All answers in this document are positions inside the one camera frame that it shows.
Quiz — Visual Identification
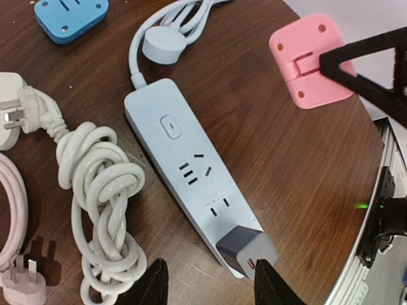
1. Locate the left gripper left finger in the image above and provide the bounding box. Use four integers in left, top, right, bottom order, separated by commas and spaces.
119, 258, 169, 305

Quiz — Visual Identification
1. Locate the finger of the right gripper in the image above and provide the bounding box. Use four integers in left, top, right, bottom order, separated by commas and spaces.
319, 27, 406, 76
321, 68, 406, 128

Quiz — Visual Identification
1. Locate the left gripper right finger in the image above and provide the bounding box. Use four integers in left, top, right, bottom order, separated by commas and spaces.
254, 259, 305, 305

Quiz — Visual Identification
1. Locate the pink square plug adapter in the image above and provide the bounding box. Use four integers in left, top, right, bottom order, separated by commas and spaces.
268, 14, 353, 109

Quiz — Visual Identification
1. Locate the black plug adapter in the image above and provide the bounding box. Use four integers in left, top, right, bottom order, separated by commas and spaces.
216, 226, 279, 281

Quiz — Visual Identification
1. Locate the purple strip white cable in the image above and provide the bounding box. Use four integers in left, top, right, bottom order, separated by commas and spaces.
3, 86, 149, 305

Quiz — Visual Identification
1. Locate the grey blue strip cable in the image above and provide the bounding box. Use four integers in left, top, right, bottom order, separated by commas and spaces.
128, 0, 230, 92

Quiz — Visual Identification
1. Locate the grey blue power strip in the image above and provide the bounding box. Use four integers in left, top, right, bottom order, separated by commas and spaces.
124, 79, 262, 278

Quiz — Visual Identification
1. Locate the white square plug adapter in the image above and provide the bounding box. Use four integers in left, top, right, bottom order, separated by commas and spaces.
1, 72, 27, 151

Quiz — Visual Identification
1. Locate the blue white cube socket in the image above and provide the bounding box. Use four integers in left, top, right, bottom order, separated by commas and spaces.
34, 0, 109, 45

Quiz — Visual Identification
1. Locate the front aluminium rail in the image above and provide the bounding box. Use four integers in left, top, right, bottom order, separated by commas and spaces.
326, 118, 406, 304

